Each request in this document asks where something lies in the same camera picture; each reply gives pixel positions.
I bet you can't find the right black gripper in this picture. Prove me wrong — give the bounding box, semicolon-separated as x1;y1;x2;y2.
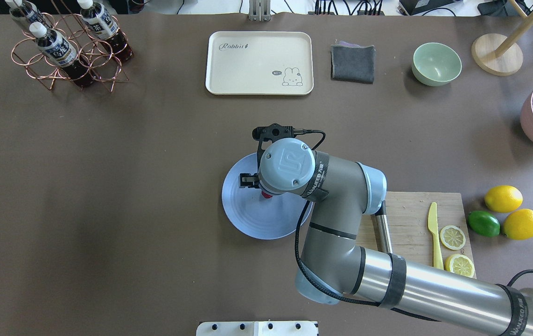
239;123;295;189

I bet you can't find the blue plate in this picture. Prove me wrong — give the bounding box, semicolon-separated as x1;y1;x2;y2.
221;153;305;240

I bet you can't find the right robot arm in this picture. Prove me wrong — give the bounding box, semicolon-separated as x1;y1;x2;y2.
239;123;533;336

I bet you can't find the cream rabbit tray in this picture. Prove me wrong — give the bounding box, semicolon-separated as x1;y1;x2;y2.
205;31;314;96

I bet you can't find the grey folded cloth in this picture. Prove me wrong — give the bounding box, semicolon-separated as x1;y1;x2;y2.
330;41;377;84

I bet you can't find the steel muddler black tip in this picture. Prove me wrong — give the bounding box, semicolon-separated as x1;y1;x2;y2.
374;210;393;253

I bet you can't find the wooden cutting board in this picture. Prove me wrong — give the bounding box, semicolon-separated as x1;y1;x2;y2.
355;191;477;280

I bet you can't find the light green bowl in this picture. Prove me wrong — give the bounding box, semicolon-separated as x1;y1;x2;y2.
411;42;462;87

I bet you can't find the yellow plastic knife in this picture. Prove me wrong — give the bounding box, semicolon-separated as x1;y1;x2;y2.
427;202;444;270

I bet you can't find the lemon slice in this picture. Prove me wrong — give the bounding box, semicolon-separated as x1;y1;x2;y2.
439;225;466;251

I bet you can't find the lower right tea bottle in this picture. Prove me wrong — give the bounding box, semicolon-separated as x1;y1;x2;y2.
77;0;133;63

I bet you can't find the tea bottle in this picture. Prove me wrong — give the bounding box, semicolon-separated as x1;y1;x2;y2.
77;0;133;63
5;0;51;34
29;22;95;87

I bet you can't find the wooden round stand base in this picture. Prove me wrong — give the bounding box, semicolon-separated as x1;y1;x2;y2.
471;0;533;77

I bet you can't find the lemon half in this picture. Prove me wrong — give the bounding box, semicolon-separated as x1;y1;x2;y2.
444;254;476;278

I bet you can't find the green lime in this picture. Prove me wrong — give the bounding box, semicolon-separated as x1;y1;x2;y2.
467;210;501;238

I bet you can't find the yellow lemon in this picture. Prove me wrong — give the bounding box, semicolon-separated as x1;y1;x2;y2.
484;185;523;213
503;209;533;240

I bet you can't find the lower left tea bottle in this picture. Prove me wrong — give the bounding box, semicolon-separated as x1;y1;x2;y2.
29;22;95;87

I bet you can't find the upper tea bottle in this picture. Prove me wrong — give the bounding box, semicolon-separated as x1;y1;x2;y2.
5;0;51;34

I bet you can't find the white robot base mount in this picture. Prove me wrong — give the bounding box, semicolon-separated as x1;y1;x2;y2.
196;321;319;336

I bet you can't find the copper wire bottle rack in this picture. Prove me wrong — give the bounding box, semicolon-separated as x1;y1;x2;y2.
11;13;133;92

